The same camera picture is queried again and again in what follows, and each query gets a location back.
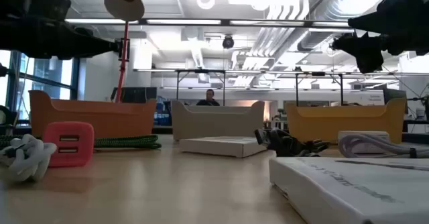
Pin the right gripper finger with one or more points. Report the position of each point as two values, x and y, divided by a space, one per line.
368 53
402 12

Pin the red desk lamp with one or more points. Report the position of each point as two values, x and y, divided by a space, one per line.
125 6

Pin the pink USB wall charger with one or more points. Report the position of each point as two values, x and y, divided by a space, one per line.
53 150

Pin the yellow plastic bin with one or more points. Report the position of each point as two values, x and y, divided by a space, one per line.
335 123

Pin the grey monitor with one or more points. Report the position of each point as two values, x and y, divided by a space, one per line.
395 95

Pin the grey plastic bin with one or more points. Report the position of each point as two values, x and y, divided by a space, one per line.
218 123

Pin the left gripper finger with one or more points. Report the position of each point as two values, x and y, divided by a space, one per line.
30 1
100 48

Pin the blue crate stack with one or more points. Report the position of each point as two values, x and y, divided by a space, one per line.
162 118

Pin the black aluminium rig frame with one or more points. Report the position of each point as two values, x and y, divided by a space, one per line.
226 22

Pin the black background rig frame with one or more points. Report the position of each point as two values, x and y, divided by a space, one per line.
318 73
201 71

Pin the white printed product box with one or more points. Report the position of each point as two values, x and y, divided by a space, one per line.
218 147
335 190

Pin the person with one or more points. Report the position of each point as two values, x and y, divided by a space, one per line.
208 98

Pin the black hanging camera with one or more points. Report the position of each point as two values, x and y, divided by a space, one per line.
228 42

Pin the orange plastic bin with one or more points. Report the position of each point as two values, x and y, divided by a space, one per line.
100 120

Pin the black monitor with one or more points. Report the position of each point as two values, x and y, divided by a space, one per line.
140 95

